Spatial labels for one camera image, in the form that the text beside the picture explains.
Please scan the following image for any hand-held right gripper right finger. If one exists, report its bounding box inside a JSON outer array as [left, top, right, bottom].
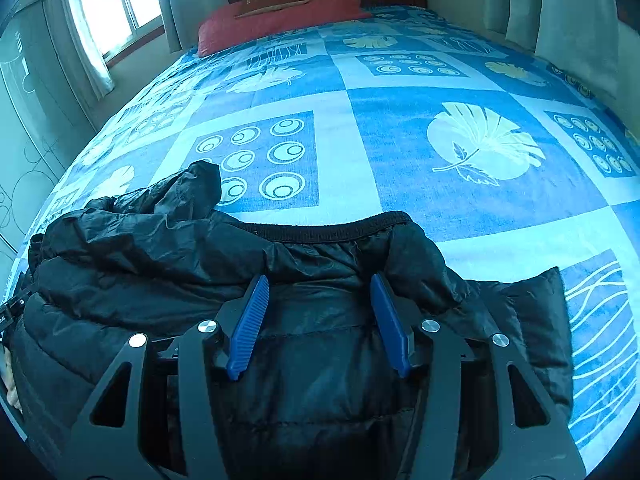
[[370, 272, 586, 480]]

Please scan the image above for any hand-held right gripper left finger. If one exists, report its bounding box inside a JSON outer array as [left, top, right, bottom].
[[57, 275, 271, 480]]

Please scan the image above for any black puffer jacket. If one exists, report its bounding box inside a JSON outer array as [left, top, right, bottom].
[[10, 160, 574, 480]]

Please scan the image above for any person's left hand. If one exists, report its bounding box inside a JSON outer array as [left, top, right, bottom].
[[0, 346, 24, 416]]

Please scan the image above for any white patterned wardrobe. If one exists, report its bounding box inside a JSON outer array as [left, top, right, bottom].
[[0, 0, 97, 263]]

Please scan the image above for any blue patterned bed sheet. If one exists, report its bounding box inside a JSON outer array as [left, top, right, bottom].
[[0, 5, 640, 476]]

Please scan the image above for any white window curtain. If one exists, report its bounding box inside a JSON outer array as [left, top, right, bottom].
[[59, 0, 115, 99], [150, 0, 197, 54], [482, 0, 622, 99]]

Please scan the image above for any wooden window sill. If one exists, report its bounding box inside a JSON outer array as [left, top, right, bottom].
[[104, 24, 167, 69]]

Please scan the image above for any red pillow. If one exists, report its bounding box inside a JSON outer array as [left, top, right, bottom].
[[197, 0, 374, 58]]

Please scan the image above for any small bright window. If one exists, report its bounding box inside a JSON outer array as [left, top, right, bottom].
[[74, 0, 164, 59]]

